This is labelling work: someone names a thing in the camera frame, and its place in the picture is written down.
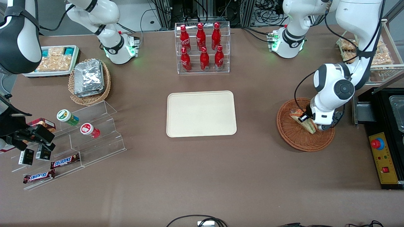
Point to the teal snack packet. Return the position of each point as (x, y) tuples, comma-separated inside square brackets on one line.
[(46, 53), (69, 51)]

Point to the Snickers bar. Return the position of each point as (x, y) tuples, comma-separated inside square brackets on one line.
[(64, 161), (38, 177)]

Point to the black appliance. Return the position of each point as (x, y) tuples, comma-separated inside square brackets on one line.
[(382, 110)]

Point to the red brown snack box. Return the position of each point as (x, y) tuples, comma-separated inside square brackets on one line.
[(44, 122)]

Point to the clear acrylic stepped stand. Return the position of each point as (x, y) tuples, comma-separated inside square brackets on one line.
[(101, 142)]

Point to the round brown wicker basket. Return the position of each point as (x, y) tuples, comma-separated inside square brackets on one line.
[(296, 138)]

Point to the small white device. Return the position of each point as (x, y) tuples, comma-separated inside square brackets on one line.
[(205, 224)]

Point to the triangular sandwich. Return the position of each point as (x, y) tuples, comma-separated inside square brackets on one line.
[(311, 127)]

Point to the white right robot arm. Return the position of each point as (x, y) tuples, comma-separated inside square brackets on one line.
[(19, 41)]

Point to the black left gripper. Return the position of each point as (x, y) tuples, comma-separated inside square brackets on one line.
[(308, 113)]

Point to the aluminium frame post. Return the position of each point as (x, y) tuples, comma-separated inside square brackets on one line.
[(164, 12), (246, 12)]

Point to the bagged crispy snack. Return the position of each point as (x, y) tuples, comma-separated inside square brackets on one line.
[(381, 42), (347, 44), (383, 58), (348, 56)]

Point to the clear acrylic bottle rack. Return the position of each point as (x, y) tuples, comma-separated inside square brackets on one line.
[(202, 72)]

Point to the beige rectangular tray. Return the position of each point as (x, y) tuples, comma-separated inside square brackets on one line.
[(202, 113)]

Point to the white rectangular snack tray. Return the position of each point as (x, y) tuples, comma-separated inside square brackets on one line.
[(28, 74)]

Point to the red white-lid canister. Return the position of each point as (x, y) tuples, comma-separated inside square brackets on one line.
[(88, 130)]

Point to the oval tan wicker basket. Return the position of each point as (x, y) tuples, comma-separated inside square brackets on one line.
[(90, 100)]

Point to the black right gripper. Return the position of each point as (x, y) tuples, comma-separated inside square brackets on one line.
[(11, 123)]

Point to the yellow control panel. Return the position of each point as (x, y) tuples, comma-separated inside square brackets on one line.
[(386, 160)]

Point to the steel pan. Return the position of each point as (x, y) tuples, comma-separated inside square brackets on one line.
[(397, 110)]

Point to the brown table cover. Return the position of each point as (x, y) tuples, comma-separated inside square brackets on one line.
[(202, 176)]

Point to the foil wrapped package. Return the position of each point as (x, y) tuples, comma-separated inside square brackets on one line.
[(88, 75), (91, 94)]

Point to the crispy snack packet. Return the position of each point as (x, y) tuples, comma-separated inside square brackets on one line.
[(63, 63), (46, 64), (57, 51)]

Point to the red emergency stop button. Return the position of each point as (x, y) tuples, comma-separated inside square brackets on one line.
[(376, 144)]

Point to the grey metal bracket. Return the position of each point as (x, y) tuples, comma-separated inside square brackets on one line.
[(363, 110)]

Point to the green white-lid canister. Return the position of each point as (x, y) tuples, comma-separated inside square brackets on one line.
[(66, 116)]

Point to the red cola bottle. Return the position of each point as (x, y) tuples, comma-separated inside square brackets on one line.
[(204, 60), (216, 36), (200, 37), (185, 39), (219, 58), (186, 60)]

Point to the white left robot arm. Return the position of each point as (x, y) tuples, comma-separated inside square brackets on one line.
[(328, 82)]

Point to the small black box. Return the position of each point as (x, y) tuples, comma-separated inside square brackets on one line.
[(43, 153), (26, 157)]

